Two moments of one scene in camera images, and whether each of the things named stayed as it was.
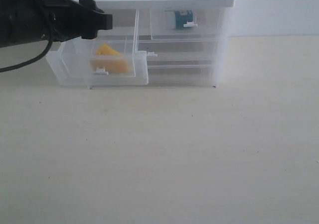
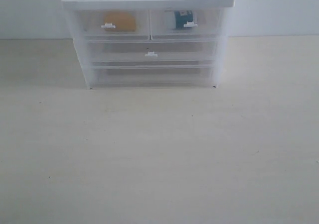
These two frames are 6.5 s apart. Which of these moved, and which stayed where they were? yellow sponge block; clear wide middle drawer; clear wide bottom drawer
Moved: yellow sponge block
Stayed: clear wide middle drawer; clear wide bottom drawer
